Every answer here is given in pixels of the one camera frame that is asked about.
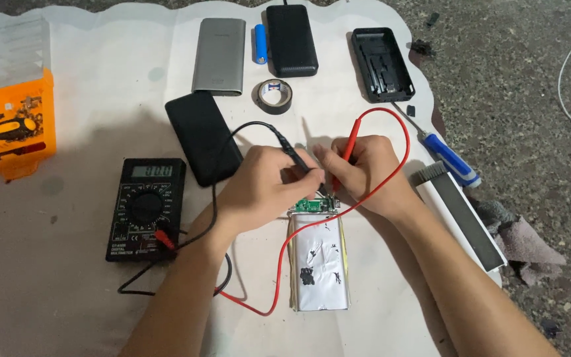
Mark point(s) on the person's right hand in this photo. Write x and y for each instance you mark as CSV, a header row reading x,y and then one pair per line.
x,y
372,173

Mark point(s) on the person's left hand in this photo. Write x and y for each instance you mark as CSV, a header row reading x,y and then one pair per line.
x,y
260,188

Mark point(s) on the red multimeter probe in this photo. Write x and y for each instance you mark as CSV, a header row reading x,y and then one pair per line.
x,y
347,148

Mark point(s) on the black multimeter probe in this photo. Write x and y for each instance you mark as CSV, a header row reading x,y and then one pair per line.
x,y
293,151

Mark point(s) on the green circuit board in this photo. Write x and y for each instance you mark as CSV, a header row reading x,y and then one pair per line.
x,y
313,205

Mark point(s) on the small black plastic piece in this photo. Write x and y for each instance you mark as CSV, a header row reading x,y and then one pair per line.
x,y
411,110

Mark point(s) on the black electrical tape roll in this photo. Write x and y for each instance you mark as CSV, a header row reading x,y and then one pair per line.
x,y
274,96

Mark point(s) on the silver pouch battery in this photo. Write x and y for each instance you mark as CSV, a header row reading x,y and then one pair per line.
x,y
319,263

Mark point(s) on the white power bank shell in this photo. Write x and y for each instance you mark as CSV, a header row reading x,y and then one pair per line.
x,y
459,215

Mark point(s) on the open black power bank case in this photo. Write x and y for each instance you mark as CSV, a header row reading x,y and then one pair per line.
x,y
382,64

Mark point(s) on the black digital multimeter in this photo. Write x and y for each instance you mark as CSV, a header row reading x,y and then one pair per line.
x,y
144,208

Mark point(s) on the black plastic fragment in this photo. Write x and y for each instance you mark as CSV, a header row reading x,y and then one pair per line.
x,y
422,48
432,19

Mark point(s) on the grey metal power bank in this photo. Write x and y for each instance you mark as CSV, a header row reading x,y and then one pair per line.
x,y
220,54

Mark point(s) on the blue cylindrical battery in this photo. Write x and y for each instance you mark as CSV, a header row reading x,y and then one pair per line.
x,y
260,43

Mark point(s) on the large black power bank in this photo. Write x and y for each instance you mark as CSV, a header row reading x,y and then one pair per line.
x,y
290,39

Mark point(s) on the grey rag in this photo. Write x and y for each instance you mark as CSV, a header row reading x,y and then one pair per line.
x,y
528,243

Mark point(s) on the white cloth mat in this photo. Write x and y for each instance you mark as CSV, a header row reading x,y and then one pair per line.
x,y
92,99

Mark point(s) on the orange screwdriver set box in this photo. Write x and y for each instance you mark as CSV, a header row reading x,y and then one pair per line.
x,y
13,114

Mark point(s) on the black orange screwdriver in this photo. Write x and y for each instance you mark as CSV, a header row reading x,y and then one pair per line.
x,y
5,130

